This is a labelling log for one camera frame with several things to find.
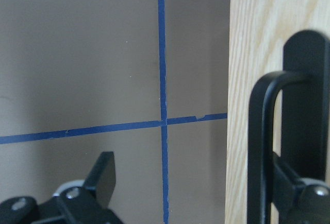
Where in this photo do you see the black metal drawer handle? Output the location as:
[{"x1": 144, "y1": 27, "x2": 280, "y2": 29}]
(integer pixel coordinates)
[{"x1": 247, "y1": 30, "x2": 329, "y2": 223}]

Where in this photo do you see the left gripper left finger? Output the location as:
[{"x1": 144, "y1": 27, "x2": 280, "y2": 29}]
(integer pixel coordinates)
[{"x1": 1, "y1": 151, "x2": 122, "y2": 223}]

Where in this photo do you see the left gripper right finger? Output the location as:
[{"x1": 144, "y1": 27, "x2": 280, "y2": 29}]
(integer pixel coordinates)
[{"x1": 272, "y1": 153, "x2": 329, "y2": 223}]

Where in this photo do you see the oak drawer front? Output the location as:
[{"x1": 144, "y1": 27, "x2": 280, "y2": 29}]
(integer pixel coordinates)
[{"x1": 225, "y1": 0, "x2": 329, "y2": 223}]

